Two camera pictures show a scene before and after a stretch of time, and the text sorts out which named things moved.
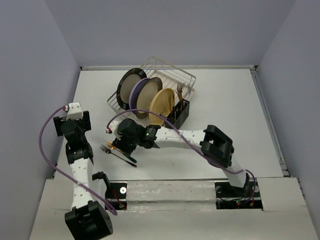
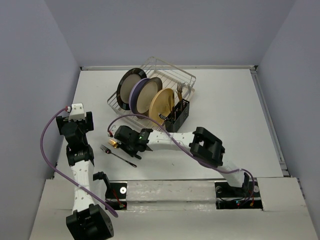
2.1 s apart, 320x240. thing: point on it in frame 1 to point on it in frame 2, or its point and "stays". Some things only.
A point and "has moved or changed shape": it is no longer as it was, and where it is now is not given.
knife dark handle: (166, 118) stays
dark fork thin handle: (108, 151) stays
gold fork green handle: (109, 144) has moved or changed shape
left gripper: (84, 122) stays
